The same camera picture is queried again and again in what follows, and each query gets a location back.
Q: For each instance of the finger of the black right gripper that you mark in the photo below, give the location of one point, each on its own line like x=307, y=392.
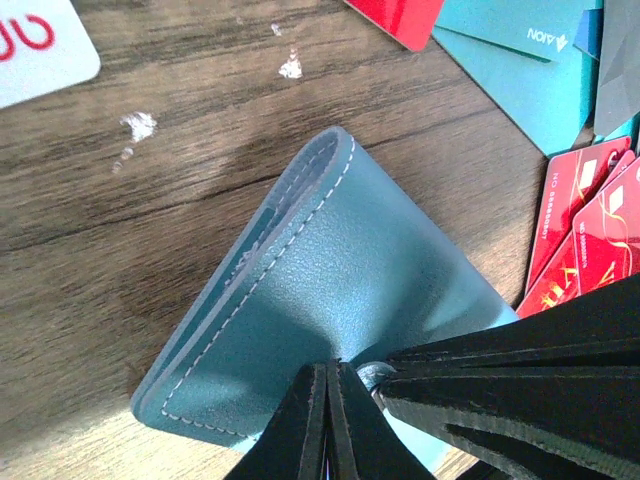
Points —
x=598, y=329
x=529, y=423

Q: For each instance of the glossy red card back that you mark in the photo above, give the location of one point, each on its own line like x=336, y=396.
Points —
x=409, y=22

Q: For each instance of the white red circle card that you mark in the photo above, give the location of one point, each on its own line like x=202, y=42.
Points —
x=44, y=48

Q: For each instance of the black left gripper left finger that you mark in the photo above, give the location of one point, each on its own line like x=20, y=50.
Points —
x=292, y=446

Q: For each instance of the blue leather card holder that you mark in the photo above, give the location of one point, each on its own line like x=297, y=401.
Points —
x=337, y=263

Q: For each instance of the large teal VIP card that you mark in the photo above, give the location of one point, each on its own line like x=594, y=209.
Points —
x=524, y=57

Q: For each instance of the red VIP card centre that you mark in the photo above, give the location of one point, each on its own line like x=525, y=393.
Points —
x=587, y=232

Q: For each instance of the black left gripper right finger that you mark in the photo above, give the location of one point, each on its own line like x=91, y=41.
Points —
x=360, y=442

